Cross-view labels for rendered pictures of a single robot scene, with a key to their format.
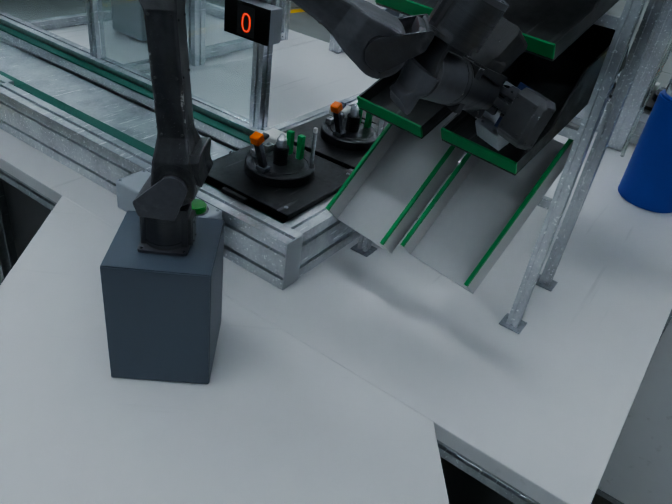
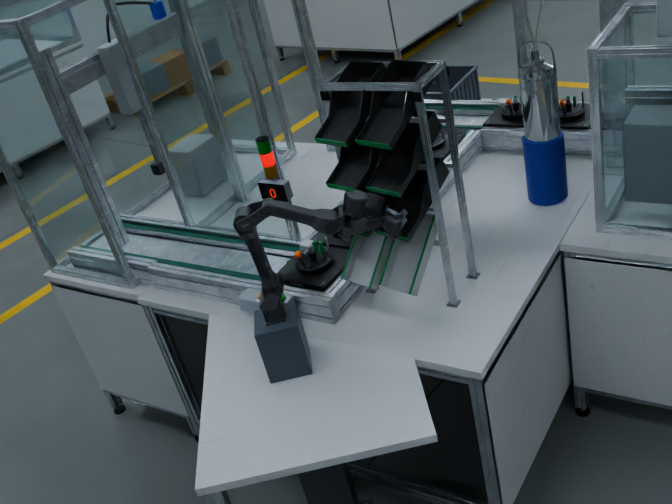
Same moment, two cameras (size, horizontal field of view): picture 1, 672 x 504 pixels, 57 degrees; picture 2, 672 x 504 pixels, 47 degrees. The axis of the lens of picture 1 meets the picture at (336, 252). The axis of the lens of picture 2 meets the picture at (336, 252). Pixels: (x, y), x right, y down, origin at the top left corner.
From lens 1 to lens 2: 1.61 m
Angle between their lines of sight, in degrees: 8
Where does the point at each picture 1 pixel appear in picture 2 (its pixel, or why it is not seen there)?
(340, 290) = (363, 315)
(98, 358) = (262, 378)
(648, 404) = (581, 323)
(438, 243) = (396, 278)
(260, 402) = (336, 374)
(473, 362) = (432, 328)
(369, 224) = (363, 279)
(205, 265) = (294, 322)
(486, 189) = (410, 245)
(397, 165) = (368, 246)
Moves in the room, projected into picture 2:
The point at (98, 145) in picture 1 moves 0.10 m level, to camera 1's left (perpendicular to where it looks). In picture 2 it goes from (219, 282) to (193, 286)
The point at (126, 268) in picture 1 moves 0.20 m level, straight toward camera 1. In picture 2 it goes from (264, 333) to (284, 368)
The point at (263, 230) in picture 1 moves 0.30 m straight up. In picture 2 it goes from (315, 298) to (294, 225)
